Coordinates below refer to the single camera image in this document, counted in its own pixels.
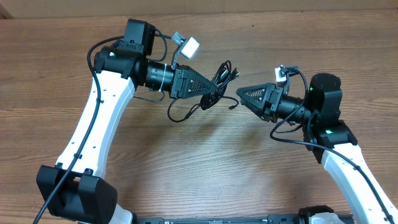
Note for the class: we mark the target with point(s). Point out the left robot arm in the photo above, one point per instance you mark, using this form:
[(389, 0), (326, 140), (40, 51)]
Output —
[(74, 188)]

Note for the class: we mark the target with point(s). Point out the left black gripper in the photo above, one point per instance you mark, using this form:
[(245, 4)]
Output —
[(182, 77)]

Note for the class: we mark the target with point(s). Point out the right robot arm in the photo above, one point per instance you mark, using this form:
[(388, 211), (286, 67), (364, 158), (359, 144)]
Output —
[(329, 138)]

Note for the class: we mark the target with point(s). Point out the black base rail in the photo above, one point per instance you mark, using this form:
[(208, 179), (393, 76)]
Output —
[(270, 219)]

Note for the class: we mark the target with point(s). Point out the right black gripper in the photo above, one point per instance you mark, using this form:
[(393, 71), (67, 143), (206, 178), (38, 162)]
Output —
[(267, 93)]

